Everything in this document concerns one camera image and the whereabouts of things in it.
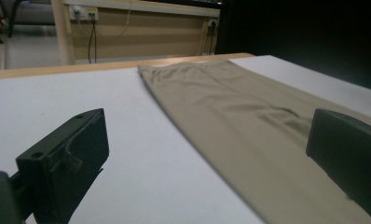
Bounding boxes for black hanging cable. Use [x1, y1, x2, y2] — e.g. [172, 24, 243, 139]
[87, 18, 98, 64]

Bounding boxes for beige pants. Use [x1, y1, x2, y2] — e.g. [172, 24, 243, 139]
[137, 59, 371, 224]

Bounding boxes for beige desk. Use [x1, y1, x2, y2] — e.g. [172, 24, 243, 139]
[50, 0, 222, 65]

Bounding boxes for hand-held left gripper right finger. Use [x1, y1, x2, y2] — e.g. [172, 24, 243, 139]
[305, 108, 371, 224]

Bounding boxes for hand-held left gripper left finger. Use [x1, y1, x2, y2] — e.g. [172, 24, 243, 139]
[15, 107, 110, 224]

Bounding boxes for thin white cable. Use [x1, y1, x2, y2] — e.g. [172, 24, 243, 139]
[119, 0, 132, 36]

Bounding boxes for dark chair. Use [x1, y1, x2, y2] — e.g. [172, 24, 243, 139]
[0, 0, 28, 45]

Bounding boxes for white power strip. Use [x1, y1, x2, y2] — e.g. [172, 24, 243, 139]
[69, 5, 100, 21]

